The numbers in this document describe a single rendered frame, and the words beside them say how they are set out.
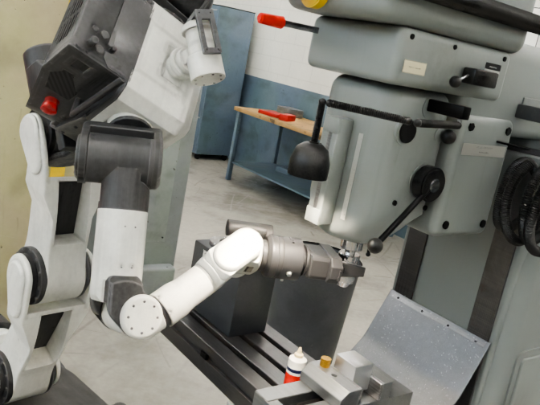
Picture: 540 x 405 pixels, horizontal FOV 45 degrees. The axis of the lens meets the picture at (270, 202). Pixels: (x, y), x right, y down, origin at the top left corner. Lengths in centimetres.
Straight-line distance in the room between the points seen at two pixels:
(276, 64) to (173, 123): 723
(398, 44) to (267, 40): 756
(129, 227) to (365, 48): 53
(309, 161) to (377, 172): 17
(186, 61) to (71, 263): 63
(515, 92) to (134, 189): 81
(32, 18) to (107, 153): 161
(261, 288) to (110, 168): 65
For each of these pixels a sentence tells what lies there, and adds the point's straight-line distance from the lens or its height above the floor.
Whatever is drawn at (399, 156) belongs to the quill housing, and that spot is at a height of 150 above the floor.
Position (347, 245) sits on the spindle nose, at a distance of 135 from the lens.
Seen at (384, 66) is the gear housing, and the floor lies 166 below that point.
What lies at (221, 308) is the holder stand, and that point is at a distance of 169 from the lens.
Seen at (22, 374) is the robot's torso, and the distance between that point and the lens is 183.
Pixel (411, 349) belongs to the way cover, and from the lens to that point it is 171.
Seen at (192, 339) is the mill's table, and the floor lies 90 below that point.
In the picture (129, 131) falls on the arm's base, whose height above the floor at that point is 146.
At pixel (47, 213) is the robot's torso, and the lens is 158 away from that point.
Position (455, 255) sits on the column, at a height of 124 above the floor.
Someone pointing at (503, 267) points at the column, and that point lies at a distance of 158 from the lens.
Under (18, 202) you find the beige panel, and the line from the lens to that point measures 286.
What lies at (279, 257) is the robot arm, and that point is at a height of 126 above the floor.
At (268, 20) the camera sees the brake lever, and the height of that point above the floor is 170.
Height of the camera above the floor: 166
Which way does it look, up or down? 14 degrees down
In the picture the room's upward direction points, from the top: 11 degrees clockwise
